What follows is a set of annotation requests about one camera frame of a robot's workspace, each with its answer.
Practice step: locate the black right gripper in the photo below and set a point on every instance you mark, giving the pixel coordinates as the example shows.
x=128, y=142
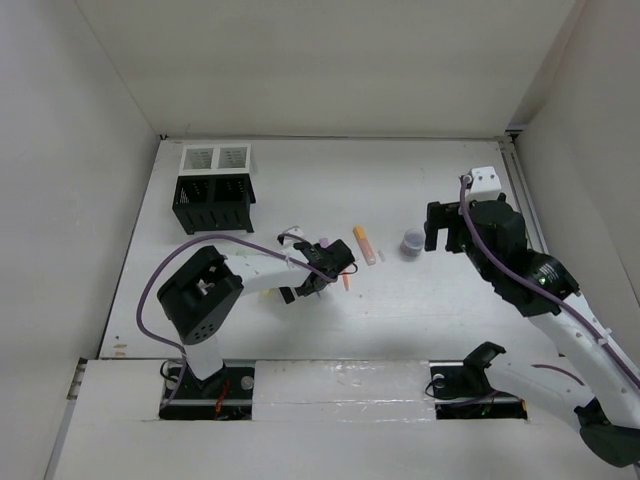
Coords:
x=442, y=215

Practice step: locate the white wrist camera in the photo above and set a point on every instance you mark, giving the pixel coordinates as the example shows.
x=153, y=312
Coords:
x=291, y=235
x=485, y=184

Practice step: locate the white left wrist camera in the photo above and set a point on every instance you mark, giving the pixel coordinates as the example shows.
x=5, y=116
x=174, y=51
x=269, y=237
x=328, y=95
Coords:
x=291, y=235

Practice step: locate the orange highlighter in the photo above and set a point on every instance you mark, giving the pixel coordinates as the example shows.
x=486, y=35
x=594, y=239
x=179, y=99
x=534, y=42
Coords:
x=364, y=245

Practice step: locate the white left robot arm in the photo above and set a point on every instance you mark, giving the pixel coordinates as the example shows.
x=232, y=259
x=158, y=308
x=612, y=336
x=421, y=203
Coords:
x=200, y=295

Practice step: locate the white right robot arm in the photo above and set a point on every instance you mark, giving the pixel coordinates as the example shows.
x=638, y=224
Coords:
x=600, y=399

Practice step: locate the black mesh organizer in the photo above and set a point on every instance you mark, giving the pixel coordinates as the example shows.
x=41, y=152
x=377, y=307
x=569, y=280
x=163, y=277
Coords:
x=210, y=203

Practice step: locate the white mesh organizer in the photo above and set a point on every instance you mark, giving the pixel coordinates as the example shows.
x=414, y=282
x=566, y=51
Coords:
x=216, y=159

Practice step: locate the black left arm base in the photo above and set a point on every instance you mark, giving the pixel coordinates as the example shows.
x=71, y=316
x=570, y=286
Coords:
x=228, y=397

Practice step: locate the orange double-tip pen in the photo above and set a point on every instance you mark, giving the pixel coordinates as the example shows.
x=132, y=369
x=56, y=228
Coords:
x=345, y=279

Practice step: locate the yellow highlighter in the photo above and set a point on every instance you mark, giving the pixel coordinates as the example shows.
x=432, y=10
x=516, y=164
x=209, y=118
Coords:
x=268, y=295

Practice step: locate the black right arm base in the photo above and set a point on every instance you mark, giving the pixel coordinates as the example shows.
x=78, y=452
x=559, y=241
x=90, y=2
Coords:
x=461, y=390

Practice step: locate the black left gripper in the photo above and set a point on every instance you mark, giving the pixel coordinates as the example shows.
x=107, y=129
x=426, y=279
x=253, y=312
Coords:
x=288, y=293

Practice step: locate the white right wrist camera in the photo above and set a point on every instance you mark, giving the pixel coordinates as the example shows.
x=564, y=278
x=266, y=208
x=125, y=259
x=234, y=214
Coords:
x=485, y=184

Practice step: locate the small round dark container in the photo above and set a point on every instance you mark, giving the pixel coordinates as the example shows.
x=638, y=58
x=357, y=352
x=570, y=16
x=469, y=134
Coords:
x=413, y=242

